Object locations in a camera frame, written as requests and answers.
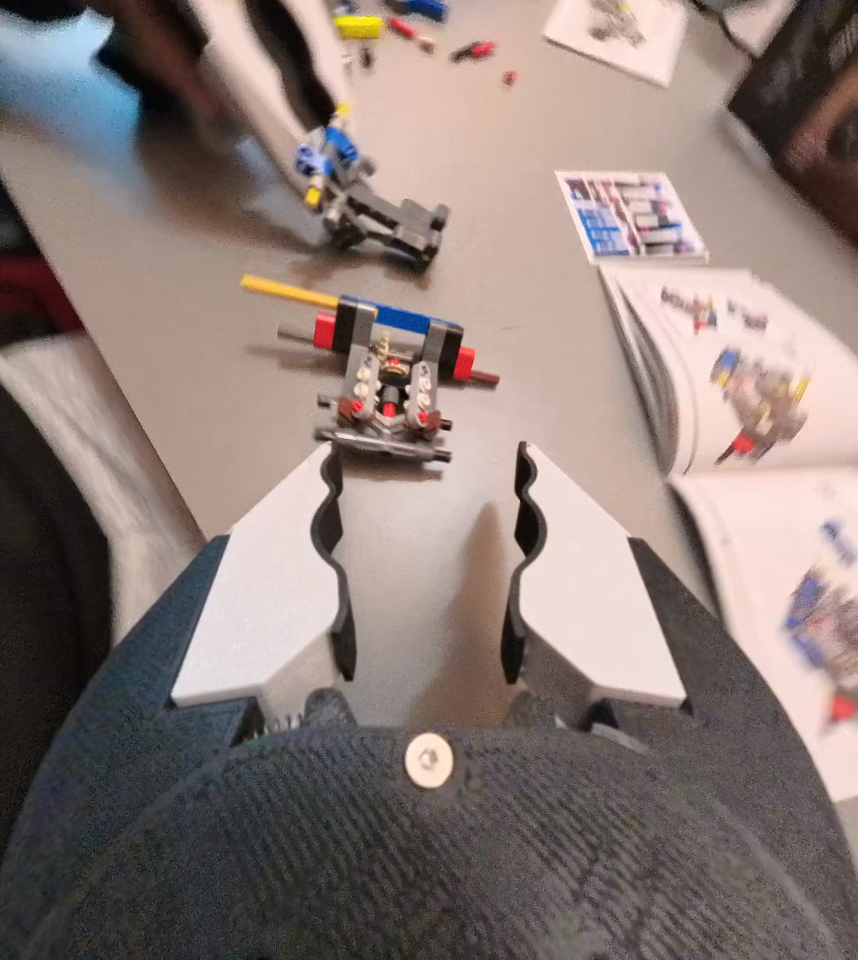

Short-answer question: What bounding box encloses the person's left hand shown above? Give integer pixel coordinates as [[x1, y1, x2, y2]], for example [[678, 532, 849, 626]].
[[99, 0, 231, 144]]

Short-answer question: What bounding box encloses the pile of loose lego pieces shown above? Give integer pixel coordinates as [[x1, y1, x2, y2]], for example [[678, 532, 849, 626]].
[[327, 0, 449, 72]]

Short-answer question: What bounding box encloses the sticker sheet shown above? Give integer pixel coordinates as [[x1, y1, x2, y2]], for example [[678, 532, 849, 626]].
[[555, 171, 709, 265]]

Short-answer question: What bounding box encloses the lego chassis assembly with axles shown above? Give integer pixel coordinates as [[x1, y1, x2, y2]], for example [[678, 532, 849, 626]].
[[240, 273, 501, 468]]

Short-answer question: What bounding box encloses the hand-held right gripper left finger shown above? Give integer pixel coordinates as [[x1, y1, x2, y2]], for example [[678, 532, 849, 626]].
[[170, 442, 360, 727]]

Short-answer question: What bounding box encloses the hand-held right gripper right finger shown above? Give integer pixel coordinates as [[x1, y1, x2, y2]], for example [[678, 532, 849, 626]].
[[500, 441, 688, 732]]

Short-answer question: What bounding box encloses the grey and blue lego assembly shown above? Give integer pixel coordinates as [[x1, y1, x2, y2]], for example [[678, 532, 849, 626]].
[[292, 101, 451, 273]]

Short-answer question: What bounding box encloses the open instruction booklet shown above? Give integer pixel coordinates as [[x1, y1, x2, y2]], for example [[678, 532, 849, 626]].
[[597, 266, 858, 804]]

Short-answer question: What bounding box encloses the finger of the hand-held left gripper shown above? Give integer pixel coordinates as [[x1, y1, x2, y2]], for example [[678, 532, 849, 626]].
[[249, 0, 353, 126], [190, 0, 329, 200]]

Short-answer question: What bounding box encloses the dark lego set box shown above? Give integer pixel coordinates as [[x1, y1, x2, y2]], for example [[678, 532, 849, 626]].
[[725, 0, 858, 290]]

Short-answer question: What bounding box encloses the closed instruction booklet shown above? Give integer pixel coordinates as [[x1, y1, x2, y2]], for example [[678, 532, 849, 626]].
[[543, 0, 689, 89]]

